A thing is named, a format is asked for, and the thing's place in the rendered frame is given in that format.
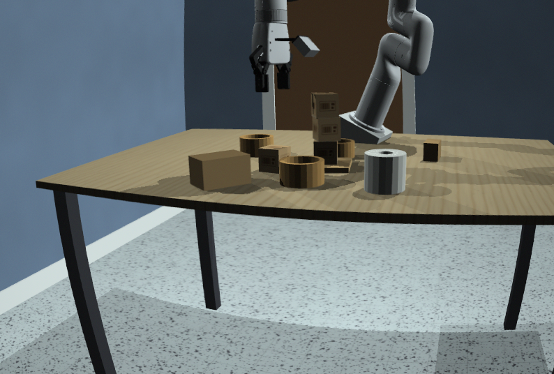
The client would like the brown rectangular block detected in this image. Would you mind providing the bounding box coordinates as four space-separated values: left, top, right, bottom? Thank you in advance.
188 149 251 191

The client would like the grey cylinder with center hole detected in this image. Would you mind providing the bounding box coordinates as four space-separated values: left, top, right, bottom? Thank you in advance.
364 149 406 195

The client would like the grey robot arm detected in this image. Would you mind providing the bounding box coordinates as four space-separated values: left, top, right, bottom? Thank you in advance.
255 0 434 133

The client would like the brown cardboard box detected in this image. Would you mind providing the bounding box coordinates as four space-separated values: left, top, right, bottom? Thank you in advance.
313 117 341 142
311 93 339 118
258 144 291 174
313 140 337 165

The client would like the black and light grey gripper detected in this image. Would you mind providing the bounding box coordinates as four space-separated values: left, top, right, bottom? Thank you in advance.
249 21 293 92

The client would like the tan wooden ring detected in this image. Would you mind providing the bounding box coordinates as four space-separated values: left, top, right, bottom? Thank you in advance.
338 139 354 158
239 134 274 157

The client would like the tan roll of packing tape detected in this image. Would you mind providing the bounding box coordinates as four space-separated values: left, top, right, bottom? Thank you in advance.
279 156 324 188

